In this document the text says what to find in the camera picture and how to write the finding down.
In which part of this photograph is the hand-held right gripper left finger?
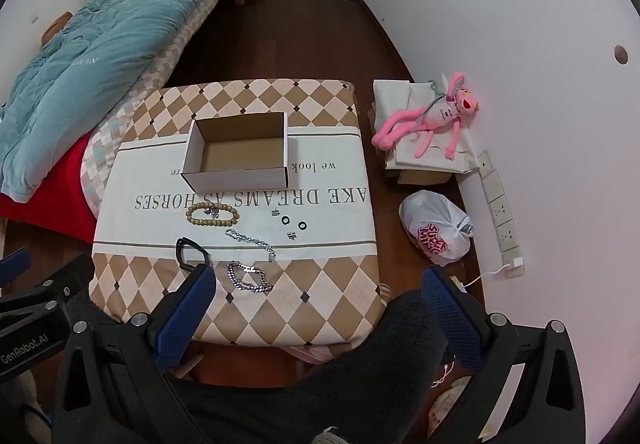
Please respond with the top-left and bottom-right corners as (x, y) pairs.
(52, 263), (217, 444)

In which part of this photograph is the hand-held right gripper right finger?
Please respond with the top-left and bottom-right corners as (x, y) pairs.
(421, 266), (586, 444)

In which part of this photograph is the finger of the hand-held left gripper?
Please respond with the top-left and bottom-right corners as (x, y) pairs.
(0, 254), (96, 325)
(0, 248), (27, 285)

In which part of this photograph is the thick silver chain bracelet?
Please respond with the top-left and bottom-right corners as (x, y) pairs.
(227, 261), (274, 293)

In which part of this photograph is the black watch band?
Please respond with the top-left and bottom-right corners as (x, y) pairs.
(176, 237), (213, 275)

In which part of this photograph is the wooden bead bracelet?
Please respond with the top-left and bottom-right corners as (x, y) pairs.
(186, 202), (241, 227)

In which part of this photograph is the thin silver chain bracelet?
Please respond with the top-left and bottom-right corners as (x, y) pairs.
(225, 229), (277, 263)

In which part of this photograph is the cardboard box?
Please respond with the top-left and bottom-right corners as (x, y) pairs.
(181, 112), (290, 193)

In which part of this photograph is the red cloth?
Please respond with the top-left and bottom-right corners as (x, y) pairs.
(0, 134), (98, 245)

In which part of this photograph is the pale slipper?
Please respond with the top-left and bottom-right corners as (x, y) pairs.
(430, 374), (473, 440)

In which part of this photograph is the white plastic bag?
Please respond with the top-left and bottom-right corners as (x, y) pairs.
(399, 190), (476, 267)

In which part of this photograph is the white power strip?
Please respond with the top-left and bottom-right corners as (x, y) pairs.
(477, 150), (525, 279)

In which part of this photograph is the checked printed tablecloth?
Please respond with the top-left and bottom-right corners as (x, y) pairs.
(90, 78), (388, 350)

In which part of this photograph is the pink plush toy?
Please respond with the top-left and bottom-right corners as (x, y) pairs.
(371, 72), (480, 161)

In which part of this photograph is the blue quilt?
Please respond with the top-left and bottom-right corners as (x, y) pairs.
(0, 0), (253, 202)

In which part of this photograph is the brown wooden headboard piece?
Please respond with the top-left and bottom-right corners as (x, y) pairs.
(41, 12), (73, 44)

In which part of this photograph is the white charger cable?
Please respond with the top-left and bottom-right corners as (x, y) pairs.
(462, 260), (523, 289)

